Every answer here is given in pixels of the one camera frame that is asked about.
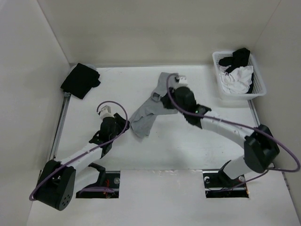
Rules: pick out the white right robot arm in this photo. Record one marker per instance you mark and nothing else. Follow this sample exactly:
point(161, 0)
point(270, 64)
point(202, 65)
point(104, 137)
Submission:
point(259, 146)

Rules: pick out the folded grey tank top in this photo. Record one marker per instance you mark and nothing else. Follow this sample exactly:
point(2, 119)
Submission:
point(91, 66)

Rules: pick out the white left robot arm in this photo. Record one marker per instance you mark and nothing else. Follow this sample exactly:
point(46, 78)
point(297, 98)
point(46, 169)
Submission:
point(60, 180)

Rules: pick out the white tank top in basket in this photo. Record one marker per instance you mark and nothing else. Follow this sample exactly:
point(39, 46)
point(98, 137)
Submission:
point(239, 81)

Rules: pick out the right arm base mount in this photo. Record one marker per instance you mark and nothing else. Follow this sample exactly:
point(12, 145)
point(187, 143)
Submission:
point(218, 185)

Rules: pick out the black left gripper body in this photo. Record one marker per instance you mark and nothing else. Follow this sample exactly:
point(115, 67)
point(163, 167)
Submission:
point(120, 127)

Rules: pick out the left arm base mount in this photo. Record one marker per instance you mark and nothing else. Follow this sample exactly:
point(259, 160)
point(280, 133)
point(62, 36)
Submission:
point(95, 182)

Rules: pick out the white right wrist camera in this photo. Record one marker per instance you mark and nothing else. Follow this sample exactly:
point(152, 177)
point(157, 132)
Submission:
point(181, 80)

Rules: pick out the black tank top in basket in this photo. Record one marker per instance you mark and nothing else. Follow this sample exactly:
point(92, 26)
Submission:
point(238, 59)

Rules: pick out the folded black tank top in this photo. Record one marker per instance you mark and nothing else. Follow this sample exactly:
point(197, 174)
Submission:
point(80, 80)

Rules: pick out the white plastic basket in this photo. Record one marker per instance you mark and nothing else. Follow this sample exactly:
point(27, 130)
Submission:
point(259, 88)

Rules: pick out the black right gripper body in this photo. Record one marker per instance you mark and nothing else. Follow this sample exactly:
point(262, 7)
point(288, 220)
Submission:
point(168, 104)

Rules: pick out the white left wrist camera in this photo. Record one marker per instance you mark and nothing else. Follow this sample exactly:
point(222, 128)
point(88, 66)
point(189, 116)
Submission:
point(105, 112)

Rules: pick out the grey tank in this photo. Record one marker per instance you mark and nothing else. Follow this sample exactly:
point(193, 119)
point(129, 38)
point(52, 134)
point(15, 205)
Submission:
point(91, 66)
point(144, 117)

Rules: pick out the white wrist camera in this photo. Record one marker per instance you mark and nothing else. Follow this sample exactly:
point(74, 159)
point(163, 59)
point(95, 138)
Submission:
point(105, 112)
point(181, 80)

